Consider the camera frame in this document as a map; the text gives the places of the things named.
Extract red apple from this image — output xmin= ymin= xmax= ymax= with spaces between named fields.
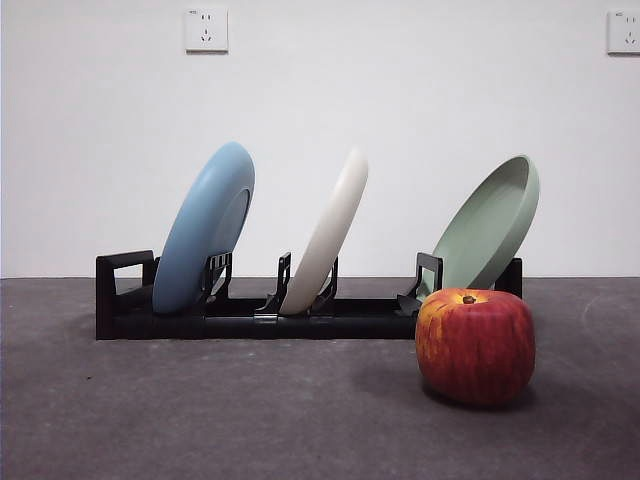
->
xmin=415 ymin=287 xmax=536 ymax=407

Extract white wall socket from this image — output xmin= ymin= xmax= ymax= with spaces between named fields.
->
xmin=185 ymin=8 xmax=230 ymax=54
xmin=606 ymin=10 xmax=640 ymax=56

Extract blue plate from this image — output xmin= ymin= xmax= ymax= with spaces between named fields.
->
xmin=152 ymin=140 xmax=256 ymax=315

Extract white plate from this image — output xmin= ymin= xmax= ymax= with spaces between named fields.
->
xmin=278 ymin=145 xmax=370 ymax=316

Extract black plate rack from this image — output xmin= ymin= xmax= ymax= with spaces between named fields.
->
xmin=94 ymin=248 xmax=524 ymax=341

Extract green plate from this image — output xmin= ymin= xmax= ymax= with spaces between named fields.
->
xmin=430 ymin=154 xmax=541 ymax=292

